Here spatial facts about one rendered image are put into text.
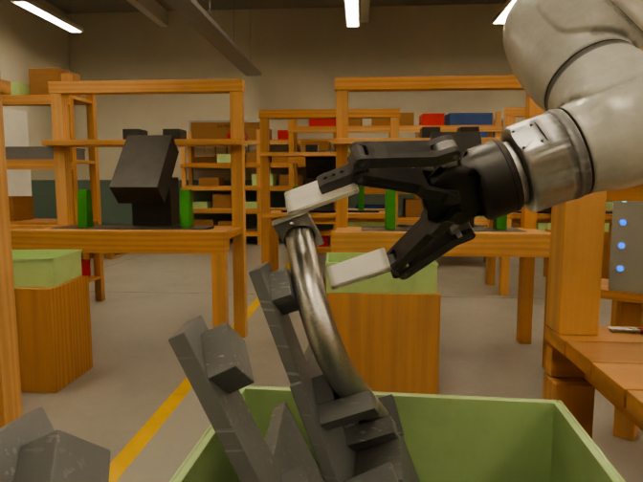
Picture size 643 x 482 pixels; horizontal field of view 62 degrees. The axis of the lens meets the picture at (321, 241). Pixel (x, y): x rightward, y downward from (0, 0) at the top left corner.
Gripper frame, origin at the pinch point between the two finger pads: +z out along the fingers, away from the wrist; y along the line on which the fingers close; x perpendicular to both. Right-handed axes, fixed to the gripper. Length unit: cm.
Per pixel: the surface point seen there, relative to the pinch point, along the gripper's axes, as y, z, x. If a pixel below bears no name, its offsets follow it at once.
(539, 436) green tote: -31.2, -15.7, 15.5
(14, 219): -235, 331, -363
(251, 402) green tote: -20.8, 17.9, 4.4
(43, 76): -157, 250, -441
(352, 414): -8.4, 2.4, 15.3
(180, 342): 15.7, 7.3, 17.8
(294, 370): -3.5, 6.1, 11.5
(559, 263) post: -71, -40, -31
